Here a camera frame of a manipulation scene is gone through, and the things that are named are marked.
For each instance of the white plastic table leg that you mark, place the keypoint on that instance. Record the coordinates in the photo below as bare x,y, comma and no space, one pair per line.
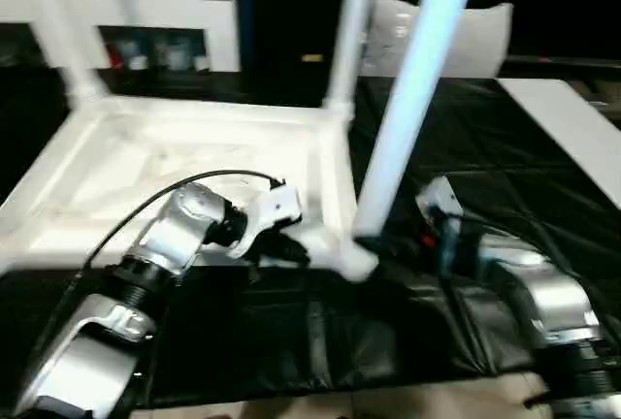
412,89
63,36
351,36

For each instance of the white cabinet with glass doors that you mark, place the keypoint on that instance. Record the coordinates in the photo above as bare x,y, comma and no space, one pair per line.
160,7

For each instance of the black table mat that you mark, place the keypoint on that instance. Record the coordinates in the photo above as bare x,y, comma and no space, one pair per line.
509,147

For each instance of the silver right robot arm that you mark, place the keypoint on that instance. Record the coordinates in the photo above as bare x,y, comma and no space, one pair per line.
543,283

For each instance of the white plastic table top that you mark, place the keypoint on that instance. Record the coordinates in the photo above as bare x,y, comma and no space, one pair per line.
170,147

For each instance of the grey cushion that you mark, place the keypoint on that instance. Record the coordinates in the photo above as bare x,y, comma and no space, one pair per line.
475,41

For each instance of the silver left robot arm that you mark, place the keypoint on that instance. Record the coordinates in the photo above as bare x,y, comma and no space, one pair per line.
170,239

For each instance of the small brown label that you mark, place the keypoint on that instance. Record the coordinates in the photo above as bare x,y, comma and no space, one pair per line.
312,57

